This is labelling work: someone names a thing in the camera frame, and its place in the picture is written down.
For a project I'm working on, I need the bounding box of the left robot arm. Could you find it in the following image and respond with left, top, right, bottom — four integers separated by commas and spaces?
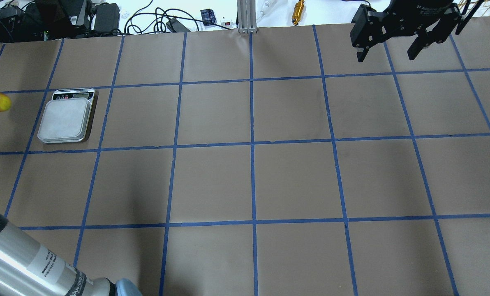
0, 214, 141, 296

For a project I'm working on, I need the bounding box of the black power adapter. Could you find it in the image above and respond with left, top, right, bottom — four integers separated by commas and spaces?
166, 18, 191, 32

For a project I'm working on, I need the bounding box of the black cable bundle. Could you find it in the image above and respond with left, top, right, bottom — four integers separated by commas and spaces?
124, 0, 200, 35

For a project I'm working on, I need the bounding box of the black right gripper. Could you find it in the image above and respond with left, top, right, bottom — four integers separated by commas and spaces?
350, 0, 463, 62

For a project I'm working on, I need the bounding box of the aluminium frame post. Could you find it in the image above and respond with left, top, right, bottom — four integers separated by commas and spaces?
237, 0, 257, 34

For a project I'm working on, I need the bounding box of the gold metal cylinder tool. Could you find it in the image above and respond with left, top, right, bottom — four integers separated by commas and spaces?
291, 0, 305, 26

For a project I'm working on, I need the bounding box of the black electronics box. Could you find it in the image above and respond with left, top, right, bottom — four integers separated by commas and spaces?
93, 2, 120, 32

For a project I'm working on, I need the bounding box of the small blue black box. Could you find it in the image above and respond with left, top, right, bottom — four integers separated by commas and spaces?
200, 8, 216, 27

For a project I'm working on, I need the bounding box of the silver digital kitchen scale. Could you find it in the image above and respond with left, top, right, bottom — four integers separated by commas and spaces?
37, 88, 95, 144

